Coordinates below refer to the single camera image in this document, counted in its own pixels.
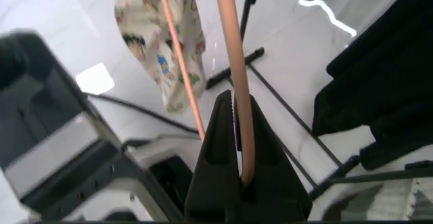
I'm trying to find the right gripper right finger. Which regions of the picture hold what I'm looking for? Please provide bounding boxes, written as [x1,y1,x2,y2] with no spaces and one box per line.
[240,94,313,222]

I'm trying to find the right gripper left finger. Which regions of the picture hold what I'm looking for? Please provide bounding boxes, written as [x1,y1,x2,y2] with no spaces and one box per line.
[184,89,243,222]

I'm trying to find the pink clothes hanger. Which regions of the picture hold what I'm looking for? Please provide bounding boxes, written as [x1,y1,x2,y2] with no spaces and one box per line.
[155,0,256,187]

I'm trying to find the cream printed garment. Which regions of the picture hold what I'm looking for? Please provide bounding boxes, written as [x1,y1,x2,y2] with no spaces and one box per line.
[114,0,207,114]

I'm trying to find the black garment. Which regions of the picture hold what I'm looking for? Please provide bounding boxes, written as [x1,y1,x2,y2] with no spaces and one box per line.
[311,0,433,171]

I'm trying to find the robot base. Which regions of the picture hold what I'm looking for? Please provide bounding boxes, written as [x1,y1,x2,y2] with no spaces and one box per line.
[0,29,193,222]

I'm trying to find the black clothes rack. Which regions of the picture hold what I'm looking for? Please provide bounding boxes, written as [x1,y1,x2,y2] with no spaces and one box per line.
[205,0,433,201]

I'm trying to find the white laundry basket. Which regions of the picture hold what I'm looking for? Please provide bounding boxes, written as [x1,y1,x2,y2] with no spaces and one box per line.
[321,176,433,222]

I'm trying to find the white curtain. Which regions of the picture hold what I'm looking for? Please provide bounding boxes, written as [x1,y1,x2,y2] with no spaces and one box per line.
[300,0,417,35]

